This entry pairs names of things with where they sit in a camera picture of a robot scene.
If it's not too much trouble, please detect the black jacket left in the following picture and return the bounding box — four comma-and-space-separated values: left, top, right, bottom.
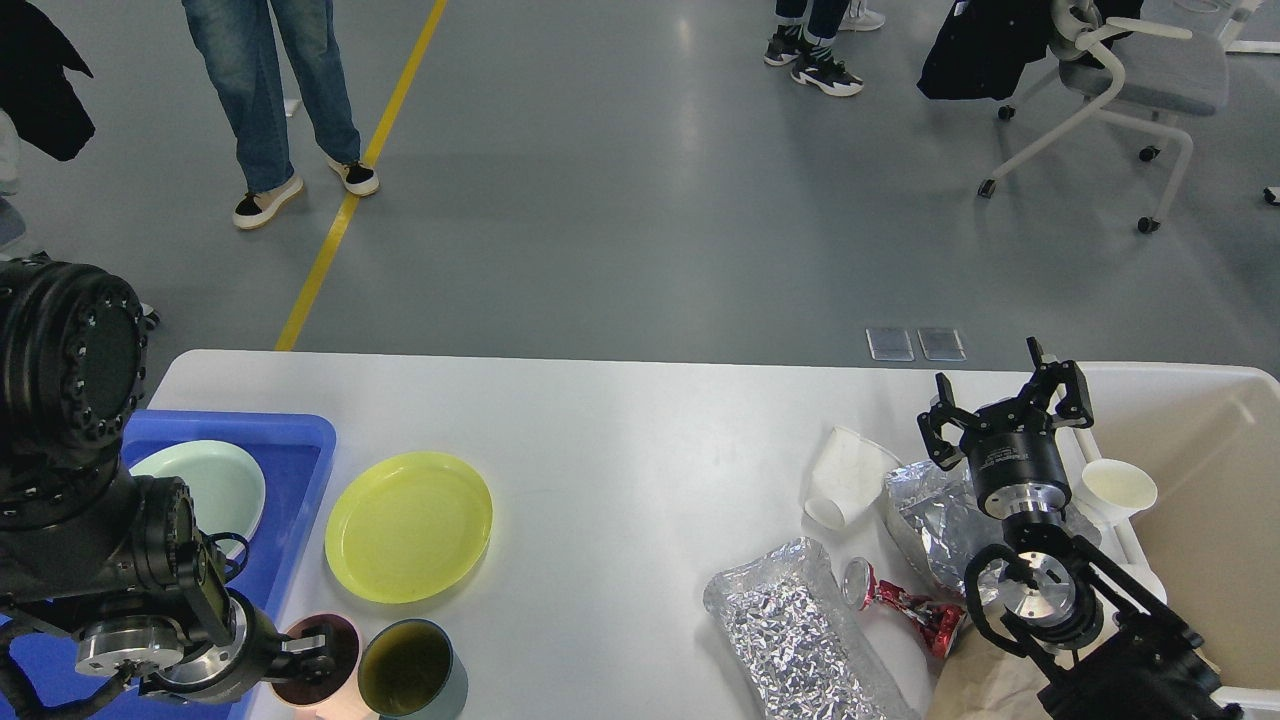
1, 1, 96, 161

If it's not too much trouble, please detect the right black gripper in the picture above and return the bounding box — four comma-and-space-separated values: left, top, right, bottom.
916, 337, 1093, 519

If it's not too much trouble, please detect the silver foil bag rear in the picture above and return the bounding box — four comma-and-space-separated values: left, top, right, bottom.
881, 460, 1101, 601

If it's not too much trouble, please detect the white paper cup upright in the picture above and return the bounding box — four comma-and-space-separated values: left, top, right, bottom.
1071, 457, 1158, 528

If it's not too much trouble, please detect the white paper cup lying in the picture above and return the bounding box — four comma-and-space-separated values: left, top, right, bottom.
803, 427, 902, 530

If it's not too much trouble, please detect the white office chair right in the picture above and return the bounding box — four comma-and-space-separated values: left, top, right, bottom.
977, 1, 1229, 234

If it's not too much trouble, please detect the pale green plate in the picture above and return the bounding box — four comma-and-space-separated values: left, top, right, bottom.
129, 439, 266, 541

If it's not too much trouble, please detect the office chair left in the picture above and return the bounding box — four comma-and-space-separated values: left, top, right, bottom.
0, 196, 161, 332

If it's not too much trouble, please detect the crushed red soda can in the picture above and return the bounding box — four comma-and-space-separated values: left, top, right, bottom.
844, 557, 968, 659

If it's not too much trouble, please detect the silver foil bag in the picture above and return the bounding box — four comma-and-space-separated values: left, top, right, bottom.
881, 460, 1101, 601
703, 537, 920, 719

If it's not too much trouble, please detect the floor socket plate left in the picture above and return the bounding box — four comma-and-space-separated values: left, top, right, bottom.
865, 327, 915, 363

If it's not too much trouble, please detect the person in blue jeans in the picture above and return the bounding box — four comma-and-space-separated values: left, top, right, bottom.
182, 1, 381, 231

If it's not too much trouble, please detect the beige plastic bin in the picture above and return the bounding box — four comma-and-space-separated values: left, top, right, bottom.
1082, 363, 1279, 719

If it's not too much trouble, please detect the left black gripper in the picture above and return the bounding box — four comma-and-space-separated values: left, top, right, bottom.
140, 591, 339, 705

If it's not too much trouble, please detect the yellow plastic plate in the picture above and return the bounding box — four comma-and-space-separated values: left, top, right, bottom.
324, 451, 494, 603

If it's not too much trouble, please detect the person in white trousers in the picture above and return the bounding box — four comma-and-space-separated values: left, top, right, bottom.
838, 1, 886, 32

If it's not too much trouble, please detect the pink cup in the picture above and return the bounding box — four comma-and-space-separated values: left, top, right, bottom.
271, 612, 378, 719

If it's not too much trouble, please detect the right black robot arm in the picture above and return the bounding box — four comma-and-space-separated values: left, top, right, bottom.
916, 338, 1245, 719

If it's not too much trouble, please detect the dark teal cup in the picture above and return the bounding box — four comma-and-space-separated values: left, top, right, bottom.
358, 618, 470, 719

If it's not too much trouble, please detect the person with black sneakers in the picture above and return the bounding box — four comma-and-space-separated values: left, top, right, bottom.
763, 1, 864, 97

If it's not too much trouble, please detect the floor socket plate right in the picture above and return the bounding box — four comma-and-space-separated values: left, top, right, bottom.
916, 327, 966, 363

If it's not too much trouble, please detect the silver foil bag front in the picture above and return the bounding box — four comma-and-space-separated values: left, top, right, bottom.
703, 537, 920, 719

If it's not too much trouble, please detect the brown paper bag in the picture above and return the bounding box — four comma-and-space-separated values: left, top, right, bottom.
925, 626, 1048, 719

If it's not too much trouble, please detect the floor socket plate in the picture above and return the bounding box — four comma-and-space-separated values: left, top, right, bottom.
865, 327, 915, 363
916, 327, 966, 363

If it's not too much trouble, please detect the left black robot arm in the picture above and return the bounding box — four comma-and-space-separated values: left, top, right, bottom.
1, 258, 358, 719

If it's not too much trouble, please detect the blue plastic tray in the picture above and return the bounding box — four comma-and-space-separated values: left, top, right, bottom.
12, 410, 337, 719

